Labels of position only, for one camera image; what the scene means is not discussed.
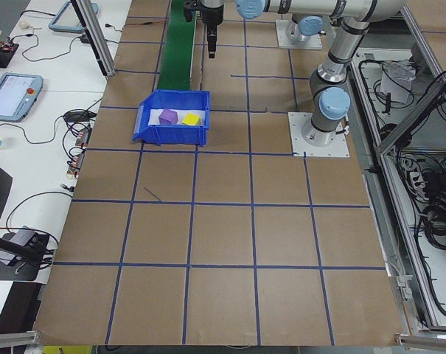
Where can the V-shaped metal bar frame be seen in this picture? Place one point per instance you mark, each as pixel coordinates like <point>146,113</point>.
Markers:
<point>418,110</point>

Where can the yellow foam cube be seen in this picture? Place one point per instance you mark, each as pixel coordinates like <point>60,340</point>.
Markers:
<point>191,119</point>

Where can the blue plastic storage bin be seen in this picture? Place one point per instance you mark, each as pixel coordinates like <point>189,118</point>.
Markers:
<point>171,136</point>

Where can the black camera stand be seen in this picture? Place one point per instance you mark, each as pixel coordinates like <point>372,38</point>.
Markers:
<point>27,272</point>

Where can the aluminium profile post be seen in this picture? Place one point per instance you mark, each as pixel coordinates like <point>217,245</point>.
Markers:
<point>97,40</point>

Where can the purple foam cube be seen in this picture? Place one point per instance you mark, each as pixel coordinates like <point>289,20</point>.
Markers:
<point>168,117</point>

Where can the black power adapter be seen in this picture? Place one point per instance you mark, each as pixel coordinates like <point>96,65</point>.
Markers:
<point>77,116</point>

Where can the grey camera box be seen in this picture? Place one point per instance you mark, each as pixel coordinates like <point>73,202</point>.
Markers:
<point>21,236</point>

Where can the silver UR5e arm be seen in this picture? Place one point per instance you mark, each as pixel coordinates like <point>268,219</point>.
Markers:
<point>307,26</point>
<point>333,66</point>

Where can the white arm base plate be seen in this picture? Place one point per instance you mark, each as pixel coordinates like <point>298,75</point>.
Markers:
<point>281,35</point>
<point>337,149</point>

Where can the small black plug adapter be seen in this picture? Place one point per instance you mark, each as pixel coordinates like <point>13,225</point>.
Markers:
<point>86,38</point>

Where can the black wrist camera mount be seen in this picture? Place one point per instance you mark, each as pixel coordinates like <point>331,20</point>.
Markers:
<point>190,10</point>

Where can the aluminium profile bar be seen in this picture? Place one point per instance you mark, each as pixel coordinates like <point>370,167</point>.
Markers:
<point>429,341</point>
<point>12,338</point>

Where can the crumpled white paper bag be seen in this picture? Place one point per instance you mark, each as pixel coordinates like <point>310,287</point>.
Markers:
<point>394,86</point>

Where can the white computer mouse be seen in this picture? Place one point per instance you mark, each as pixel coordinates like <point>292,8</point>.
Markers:
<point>23,25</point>

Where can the blue teach pendant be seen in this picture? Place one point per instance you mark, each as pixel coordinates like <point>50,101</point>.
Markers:
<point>56,23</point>
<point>9,96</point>

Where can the black electronics box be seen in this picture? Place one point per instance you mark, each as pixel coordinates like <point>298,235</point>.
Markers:
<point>7,55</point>

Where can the green conveyor belt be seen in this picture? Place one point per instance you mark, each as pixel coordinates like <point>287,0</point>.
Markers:
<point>176,44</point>

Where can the white power strip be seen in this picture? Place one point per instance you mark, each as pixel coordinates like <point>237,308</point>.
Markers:
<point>418,180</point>

